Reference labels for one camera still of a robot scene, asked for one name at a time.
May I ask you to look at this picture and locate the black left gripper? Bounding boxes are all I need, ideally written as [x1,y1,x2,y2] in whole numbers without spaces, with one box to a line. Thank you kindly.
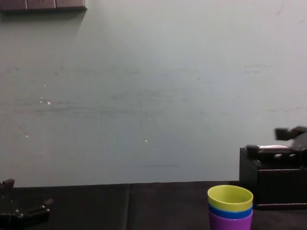
[0,178,54,230]

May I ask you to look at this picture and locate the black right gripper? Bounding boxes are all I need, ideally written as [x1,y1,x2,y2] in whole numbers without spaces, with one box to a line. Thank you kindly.
[246,126,307,166]

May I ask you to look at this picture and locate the white paper sheet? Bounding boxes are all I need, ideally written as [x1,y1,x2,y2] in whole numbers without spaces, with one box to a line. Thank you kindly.
[258,144,289,150]

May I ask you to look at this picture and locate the black stitched leather box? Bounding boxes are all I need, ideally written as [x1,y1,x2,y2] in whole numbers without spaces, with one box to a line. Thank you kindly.
[239,146,307,211]

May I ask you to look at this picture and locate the yellow-green plastic cup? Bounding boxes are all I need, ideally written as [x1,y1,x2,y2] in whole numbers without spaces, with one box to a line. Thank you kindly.
[207,184,254,213]

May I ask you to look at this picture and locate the blue plastic cup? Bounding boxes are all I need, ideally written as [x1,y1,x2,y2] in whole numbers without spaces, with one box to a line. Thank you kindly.
[208,203,254,220]

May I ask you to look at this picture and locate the purple plastic cup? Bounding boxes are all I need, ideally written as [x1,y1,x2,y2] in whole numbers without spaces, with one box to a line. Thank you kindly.
[209,210,254,230]

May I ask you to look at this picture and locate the black table cloth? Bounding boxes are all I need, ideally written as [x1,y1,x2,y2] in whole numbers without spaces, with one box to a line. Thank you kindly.
[0,180,307,230]

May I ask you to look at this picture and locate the dark wall-mounted panel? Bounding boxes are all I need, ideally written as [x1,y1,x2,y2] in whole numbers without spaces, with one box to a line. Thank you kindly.
[0,0,88,12]

